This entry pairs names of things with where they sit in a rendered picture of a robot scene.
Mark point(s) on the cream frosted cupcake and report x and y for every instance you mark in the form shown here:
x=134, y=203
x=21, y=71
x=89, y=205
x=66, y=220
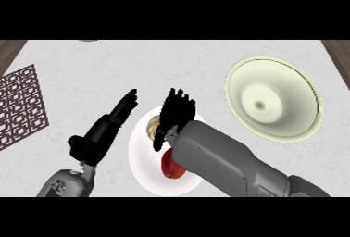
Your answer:
x=152, y=128

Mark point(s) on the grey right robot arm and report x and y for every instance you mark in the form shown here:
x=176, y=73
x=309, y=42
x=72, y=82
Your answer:
x=232, y=162

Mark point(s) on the pale green bowl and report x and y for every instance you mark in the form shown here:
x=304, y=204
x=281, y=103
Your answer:
x=273, y=98

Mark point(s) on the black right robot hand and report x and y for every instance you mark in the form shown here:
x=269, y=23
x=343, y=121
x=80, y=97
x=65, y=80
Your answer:
x=174, y=114

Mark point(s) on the brown lattice placemat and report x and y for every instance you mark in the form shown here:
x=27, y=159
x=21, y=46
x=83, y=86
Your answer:
x=21, y=105

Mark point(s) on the grey round object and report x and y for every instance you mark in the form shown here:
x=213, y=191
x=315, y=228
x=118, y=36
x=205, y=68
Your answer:
x=87, y=40

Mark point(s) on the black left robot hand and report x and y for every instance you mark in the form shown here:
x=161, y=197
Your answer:
x=98, y=135

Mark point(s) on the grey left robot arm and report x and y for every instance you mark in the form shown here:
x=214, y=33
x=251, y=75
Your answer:
x=68, y=183

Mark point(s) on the red apple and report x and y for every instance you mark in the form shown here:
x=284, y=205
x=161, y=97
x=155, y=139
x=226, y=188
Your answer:
x=171, y=168

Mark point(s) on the white round plate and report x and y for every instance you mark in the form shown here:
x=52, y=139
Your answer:
x=143, y=160

